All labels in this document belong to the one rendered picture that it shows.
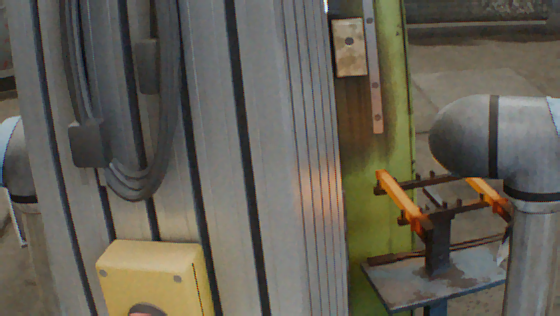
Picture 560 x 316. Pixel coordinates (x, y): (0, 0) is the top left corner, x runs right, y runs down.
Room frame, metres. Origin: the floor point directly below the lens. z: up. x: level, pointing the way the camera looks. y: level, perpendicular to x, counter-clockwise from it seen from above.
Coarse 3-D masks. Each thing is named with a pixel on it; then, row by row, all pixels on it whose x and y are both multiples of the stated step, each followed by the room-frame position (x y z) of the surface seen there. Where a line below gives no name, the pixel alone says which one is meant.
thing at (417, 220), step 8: (376, 176) 1.98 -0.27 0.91; (384, 176) 1.94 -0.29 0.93; (384, 184) 1.90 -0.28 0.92; (392, 184) 1.87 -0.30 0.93; (392, 192) 1.82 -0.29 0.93; (400, 192) 1.81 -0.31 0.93; (400, 200) 1.76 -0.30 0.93; (408, 200) 1.76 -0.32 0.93; (400, 208) 1.75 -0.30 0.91; (408, 208) 1.71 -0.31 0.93; (416, 208) 1.70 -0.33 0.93; (408, 216) 1.69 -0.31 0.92; (416, 216) 1.64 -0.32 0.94; (424, 216) 1.63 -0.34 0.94; (416, 224) 1.63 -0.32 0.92; (424, 224) 1.58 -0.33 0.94; (432, 224) 1.58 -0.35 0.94; (416, 232) 1.63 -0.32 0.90; (424, 232) 1.58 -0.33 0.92; (424, 240) 1.57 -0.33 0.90; (432, 240) 1.56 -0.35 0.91
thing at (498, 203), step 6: (468, 180) 1.87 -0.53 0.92; (474, 180) 1.83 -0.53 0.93; (480, 180) 1.83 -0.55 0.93; (474, 186) 1.82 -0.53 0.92; (480, 186) 1.79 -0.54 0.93; (486, 186) 1.78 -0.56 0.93; (486, 192) 1.74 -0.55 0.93; (492, 192) 1.74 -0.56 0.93; (486, 198) 1.73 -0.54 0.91; (492, 198) 1.70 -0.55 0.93; (498, 198) 1.69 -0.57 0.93; (504, 198) 1.67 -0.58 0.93; (492, 204) 1.68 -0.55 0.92; (498, 204) 1.65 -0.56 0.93; (504, 204) 1.64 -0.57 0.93; (492, 210) 1.67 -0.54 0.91; (498, 210) 1.66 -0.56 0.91; (504, 210) 1.61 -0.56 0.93; (510, 210) 1.60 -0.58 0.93; (504, 216) 1.62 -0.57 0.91; (510, 216) 1.58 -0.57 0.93
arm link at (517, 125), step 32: (512, 96) 0.90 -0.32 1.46; (512, 128) 0.85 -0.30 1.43; (544, 128) 0.83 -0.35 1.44; (512, 160) 0.84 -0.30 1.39; (544, 160) 0.82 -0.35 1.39; (512, 192) 0.85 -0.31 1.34; (544, 192) 0.81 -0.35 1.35; (512, 224) 0.86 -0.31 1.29; (544, 224) 0.82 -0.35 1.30; (512, 256) 0.85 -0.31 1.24; (544, 256) 0.82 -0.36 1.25; (512, 288) 0.84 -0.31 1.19; (544, 288) 0.81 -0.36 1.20
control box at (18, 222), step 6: (6, 192) 1.70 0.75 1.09; (6, 198) 1.75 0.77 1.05; (12, 204) 1.68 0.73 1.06; (12, 210) 1.67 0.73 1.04; (18, 210) 1.68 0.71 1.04; (12, 216) 1.68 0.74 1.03; (18, 216) 1.67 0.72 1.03; (18, 222) 1.66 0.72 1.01; (18, 228) 1.65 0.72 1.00; (18, 234) 1.64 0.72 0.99; (24, 234) 1.65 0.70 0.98; (18, 240) 1.69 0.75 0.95; (24, 240) 1.64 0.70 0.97; (24, 246) 1.66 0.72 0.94
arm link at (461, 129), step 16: (480, 96) 0.91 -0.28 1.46; (448, 112) 0.92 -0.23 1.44; (464, 112) 0.89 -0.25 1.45; (480, 112) 0.88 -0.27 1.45; (432, 128) 0.95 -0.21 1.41; (448, 128) 0.90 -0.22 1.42; (464, 128) 0.88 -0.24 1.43; (480, 128) 0.86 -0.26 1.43; (432, 144) 0.94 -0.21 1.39; (448, 144) 0.89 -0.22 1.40; (464, 144) 0.87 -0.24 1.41; (480, 144) 0.86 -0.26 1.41; (448, 160) 0.90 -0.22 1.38; (464, 160) 0.87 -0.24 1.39; (480, 160) 0.86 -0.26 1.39; (464, 176) 1.24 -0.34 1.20; (480, 176) 0.87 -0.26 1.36
